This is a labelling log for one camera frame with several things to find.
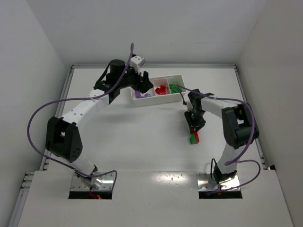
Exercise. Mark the green rounded lego brick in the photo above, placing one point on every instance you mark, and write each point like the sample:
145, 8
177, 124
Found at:
192, 139

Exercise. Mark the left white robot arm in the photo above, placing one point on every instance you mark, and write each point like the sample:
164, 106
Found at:
63, 134

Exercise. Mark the green lego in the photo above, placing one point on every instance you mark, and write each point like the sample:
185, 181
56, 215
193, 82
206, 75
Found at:
172, 86

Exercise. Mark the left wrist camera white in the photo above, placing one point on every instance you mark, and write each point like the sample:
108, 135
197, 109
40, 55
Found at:
136, 62

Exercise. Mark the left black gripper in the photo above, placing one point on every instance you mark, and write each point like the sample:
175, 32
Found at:
138, 80

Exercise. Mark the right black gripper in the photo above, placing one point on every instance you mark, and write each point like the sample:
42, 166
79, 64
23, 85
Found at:
194, 121

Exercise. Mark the green lego end brick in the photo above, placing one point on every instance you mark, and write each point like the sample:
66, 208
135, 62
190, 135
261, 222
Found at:
174, 91

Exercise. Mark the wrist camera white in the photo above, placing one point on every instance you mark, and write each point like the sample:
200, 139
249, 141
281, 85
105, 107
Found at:
136, 62
189, 106

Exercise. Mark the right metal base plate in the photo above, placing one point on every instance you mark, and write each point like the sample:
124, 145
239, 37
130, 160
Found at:
206, 184

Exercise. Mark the metal base plate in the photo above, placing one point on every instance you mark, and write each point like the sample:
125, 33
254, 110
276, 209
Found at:
102, 183
206, 184

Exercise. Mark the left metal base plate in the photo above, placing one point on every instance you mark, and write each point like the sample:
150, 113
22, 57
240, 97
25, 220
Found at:
102, 183

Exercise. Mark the red long lego brick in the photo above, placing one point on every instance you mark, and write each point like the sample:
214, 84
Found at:
196, 136

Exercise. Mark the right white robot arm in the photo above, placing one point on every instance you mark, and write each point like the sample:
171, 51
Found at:
239, 129

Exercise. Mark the white three-compartment tray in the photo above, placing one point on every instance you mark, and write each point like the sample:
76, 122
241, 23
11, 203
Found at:
156, 99

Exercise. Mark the purple lego top brick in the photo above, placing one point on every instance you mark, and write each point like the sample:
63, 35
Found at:
138, 95

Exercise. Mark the red lego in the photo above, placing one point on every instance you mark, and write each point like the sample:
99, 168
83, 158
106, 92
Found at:
162, 87

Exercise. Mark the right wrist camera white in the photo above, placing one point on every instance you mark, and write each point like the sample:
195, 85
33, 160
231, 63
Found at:
189, 106

